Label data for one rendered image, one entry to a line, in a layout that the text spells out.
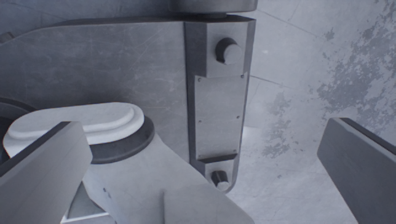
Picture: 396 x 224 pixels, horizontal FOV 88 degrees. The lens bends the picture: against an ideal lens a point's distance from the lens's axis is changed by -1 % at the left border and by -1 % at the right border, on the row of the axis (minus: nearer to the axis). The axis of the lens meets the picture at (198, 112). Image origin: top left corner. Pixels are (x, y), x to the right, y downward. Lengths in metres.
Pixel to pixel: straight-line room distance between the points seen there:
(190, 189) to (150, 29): 0.31
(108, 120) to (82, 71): 0.16
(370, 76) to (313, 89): 0.25
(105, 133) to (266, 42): 0.55
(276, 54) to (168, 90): 0.41
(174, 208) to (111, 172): 0.13
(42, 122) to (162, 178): 0.21
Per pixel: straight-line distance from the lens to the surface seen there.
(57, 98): 0.52
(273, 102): 0.82
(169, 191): 0.29
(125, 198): 0.29
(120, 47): 0.45
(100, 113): 0.38
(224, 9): 0.43
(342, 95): 1.01
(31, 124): 0.41
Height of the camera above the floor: 0.61
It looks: 58 degrees down
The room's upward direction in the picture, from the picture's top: 157 degrees clockwise
